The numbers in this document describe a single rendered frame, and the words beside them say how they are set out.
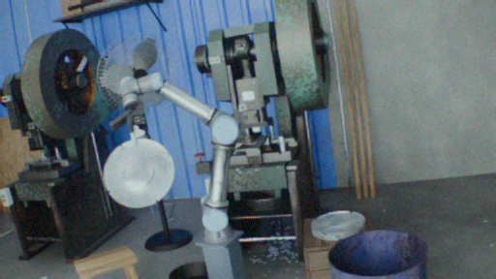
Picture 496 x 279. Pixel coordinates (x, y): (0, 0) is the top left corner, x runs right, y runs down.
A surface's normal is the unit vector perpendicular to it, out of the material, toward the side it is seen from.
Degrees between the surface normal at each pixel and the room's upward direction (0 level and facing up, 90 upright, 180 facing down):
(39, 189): 90
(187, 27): 90
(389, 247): 88
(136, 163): 56
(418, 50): 90
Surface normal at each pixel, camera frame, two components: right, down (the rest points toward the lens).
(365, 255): 0.07, 0.15
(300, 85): -0.14, 0.70
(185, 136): -0.26, 0.22
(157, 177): 0.00, -0.40
